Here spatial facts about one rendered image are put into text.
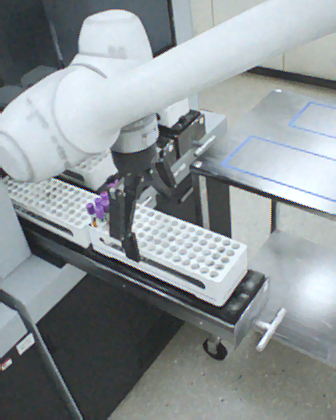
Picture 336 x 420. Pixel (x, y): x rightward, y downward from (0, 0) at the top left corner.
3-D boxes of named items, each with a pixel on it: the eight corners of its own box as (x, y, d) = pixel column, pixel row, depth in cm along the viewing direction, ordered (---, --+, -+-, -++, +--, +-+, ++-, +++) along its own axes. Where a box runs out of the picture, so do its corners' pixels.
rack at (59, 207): (-2, 208, 116) (-11, 188, 112) (27, 185, 122) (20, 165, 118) (87, 252, 101) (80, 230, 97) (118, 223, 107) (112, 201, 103)
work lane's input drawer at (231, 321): (-8, 229, 121) (-20, 201, 115) (31, 198, 129) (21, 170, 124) (256, 362, 84) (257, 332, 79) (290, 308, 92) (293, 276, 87)
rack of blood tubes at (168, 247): (91, 248, 99) (85, 225, 95) (122, 219, 105) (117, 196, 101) (221, 307, 84) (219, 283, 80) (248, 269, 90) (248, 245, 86)
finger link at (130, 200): (146, 176, 83) (141, 176, 82) (134, 238, 85) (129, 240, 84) (127, 170, 85) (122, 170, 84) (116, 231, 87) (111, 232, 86)
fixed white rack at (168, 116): (90, 110, 149) (86, 92, 146) (111, 96, 156) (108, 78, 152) (170, 131, 134) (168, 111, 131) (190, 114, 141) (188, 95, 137)
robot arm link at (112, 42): (117, 89, 83) (67, 129, 74) (100, -1, 73) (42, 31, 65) (172, 98, 78) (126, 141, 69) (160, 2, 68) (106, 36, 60)
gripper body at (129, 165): (134, 160, 76) (142, 206, 82) (165, 132, 81) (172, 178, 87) (97, 148, 80) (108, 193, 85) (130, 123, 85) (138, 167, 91)
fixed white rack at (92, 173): (15, 163, 131) (8, 144, 127) (42, 144, 137) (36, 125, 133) (96, 195, 116) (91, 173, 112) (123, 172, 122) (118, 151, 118)
